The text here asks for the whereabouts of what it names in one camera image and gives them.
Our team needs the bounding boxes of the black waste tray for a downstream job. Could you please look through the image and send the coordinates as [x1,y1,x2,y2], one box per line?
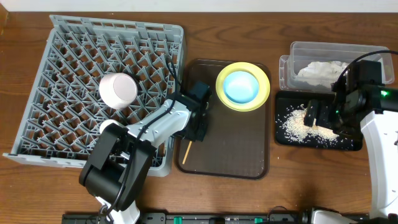
[275,91,363,151]

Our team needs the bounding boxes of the rice grains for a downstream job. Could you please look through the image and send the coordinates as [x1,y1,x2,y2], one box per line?
[278,104,355,149]

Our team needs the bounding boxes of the wooden chopstick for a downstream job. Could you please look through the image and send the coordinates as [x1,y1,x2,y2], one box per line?
[182,141,192,165]

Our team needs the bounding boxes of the pink white bowl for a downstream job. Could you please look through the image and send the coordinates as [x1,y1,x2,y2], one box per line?
[99,73,138,110]

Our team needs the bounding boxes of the clear plastic bin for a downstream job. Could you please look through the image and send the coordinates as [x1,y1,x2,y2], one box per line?
[279,41,387,93]

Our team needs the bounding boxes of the grey plastic dishwasher rack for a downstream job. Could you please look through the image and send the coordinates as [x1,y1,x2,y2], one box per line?
[6,15,185,168]

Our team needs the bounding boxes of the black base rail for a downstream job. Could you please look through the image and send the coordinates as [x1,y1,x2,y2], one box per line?
[61,210,374,224]

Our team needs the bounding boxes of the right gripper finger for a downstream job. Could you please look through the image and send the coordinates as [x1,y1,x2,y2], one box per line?
[303,100,320,127]
[316,102,335,129]

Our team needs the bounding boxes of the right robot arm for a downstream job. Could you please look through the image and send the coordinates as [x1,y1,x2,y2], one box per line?
[303,60,397,223]

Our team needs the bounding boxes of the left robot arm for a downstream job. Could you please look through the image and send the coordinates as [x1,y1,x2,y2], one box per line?
[79,82,211,223]

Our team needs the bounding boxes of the light blue bowl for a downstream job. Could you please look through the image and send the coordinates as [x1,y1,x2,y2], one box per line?
[223,71,259,104]

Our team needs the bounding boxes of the white napkin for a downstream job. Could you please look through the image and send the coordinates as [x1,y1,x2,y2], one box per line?
[297,61,348,88]

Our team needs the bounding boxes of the small white green cup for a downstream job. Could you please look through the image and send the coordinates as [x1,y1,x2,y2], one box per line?
[99,119,125,134]

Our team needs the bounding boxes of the yellow plate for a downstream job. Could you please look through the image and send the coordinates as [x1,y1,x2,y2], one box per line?
[215,62,271,112]

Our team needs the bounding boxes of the dark brown serving tray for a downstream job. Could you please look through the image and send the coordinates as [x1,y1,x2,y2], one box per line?
[174,59,272,180]

